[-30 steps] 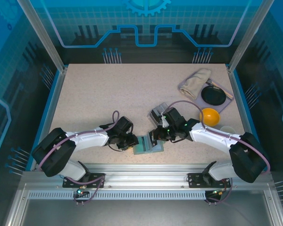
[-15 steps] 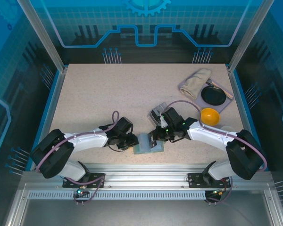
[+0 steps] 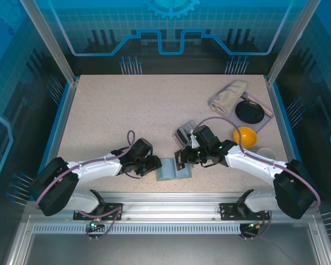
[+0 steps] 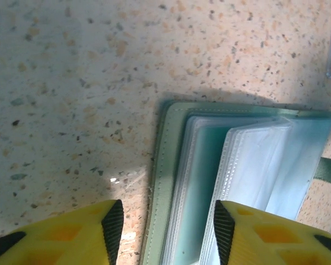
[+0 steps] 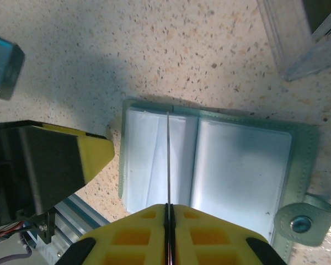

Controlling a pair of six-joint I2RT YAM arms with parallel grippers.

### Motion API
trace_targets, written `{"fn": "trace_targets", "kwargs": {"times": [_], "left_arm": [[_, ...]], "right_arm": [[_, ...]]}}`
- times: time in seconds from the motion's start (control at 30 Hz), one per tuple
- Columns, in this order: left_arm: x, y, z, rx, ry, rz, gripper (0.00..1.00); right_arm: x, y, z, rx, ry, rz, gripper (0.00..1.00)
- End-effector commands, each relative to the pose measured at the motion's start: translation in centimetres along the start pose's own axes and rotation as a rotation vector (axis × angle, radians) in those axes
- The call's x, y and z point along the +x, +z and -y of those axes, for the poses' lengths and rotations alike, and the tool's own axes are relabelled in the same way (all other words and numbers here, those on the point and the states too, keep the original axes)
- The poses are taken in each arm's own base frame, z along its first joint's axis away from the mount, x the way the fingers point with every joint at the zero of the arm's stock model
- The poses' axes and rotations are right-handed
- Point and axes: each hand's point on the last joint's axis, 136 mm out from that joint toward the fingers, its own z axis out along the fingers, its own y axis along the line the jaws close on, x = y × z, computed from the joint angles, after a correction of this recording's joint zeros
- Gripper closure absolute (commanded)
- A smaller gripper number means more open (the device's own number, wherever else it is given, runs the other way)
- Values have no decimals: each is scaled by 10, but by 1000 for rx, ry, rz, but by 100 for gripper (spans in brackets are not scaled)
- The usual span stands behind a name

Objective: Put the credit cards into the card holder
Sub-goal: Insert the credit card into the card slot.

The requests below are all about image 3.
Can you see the dark patterned credit card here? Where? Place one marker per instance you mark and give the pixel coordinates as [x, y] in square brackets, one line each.
[179, 163]

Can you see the green card holder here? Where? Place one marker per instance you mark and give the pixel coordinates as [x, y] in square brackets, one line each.
[168, 171]

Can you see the clear plastic card box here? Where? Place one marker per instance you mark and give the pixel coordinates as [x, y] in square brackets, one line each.
[182, 132]

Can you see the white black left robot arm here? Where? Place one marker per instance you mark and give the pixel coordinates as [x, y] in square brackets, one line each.
[99, 168]

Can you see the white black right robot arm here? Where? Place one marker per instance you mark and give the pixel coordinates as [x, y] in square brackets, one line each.
[251, 163]

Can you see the black credit card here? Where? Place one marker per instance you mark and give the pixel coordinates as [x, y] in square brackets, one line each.
[180, 136]

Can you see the orange bowl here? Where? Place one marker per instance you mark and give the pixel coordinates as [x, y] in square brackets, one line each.
[248, 136]

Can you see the white paper cup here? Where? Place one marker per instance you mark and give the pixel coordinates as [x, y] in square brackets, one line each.
[266, 154]

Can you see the black round plate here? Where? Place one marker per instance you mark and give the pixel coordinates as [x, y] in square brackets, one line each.
[249, 111]

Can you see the purple rectangular tray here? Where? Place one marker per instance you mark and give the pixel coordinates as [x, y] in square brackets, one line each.
[266, 121]

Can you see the beige folded cloth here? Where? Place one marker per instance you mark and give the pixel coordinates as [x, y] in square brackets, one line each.
[233, 92]

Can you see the wooden chopstick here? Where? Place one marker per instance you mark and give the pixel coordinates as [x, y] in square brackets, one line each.
[259, 105]
[260, 102]

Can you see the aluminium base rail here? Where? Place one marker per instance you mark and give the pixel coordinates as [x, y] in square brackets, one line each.
[168, 204]

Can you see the aluminium lower frame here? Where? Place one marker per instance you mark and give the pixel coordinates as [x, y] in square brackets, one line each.
[168, 248]

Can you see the aluminium table side rail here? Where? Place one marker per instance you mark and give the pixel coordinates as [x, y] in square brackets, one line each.
[66, 110]
[278, 110]

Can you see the aluminium frame post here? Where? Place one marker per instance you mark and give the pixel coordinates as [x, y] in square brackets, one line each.
[52, 47]
[292, 41]

